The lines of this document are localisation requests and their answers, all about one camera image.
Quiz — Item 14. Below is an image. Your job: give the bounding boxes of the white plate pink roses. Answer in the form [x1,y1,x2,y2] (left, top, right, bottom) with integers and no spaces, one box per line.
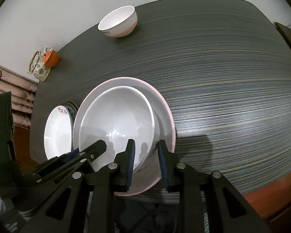
[43,105,72,159]

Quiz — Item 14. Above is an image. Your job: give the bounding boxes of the large pink bowl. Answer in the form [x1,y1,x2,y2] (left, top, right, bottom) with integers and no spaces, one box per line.
[72,77,176,196]

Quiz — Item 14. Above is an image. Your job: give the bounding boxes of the white bowl blue print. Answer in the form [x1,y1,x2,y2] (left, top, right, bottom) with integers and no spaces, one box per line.
[79,86,160,171]

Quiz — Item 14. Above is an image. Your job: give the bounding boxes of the large blue floral plate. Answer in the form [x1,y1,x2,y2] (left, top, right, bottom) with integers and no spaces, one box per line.
[61,100,79,127]

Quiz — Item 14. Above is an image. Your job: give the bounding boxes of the white bowl pink base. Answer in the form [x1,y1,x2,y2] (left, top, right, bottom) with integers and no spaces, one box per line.
[98,5,138,38]

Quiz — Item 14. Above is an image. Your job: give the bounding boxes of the beige patterned curtain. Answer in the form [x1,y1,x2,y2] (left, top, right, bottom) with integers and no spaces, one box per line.
[0,66,38,129]

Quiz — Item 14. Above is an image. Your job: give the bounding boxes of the floral ceramic teapot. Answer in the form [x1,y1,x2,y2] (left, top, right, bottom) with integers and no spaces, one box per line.
[28,50,51,82]

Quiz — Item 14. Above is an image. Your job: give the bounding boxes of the orange lidded cup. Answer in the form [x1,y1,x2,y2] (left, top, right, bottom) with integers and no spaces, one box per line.
[43,49,60,67]

